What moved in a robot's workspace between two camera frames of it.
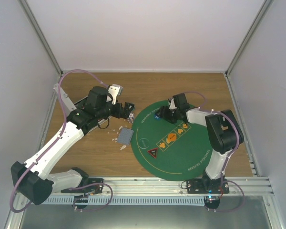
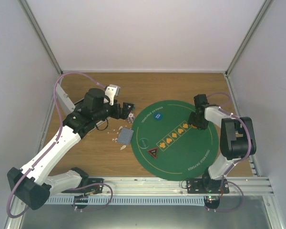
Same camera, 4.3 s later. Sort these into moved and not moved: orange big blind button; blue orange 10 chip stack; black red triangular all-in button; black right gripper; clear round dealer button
Moved: black right gripper; orange big blind button
Not moved: black red triangular all-in button; clear round dealer button; blue orange 10 chip stack
